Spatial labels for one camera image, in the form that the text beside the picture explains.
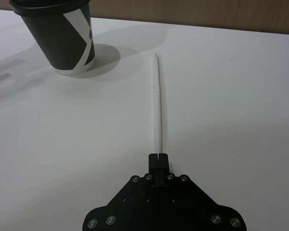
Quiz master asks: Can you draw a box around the black paper cup white pattern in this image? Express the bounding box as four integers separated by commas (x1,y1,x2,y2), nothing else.
18,1,96,77

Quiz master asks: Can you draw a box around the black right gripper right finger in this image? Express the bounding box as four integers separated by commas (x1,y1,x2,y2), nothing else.
158,153,247,231

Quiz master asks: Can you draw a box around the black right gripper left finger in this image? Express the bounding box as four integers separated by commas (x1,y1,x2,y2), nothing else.
82,154,159,231

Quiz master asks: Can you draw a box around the white paper-wrapped straw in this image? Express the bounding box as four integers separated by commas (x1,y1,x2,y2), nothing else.
151,53,165,155

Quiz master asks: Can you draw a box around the black plastic cup lid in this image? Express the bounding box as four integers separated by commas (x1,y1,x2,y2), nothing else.
9,0,91,16

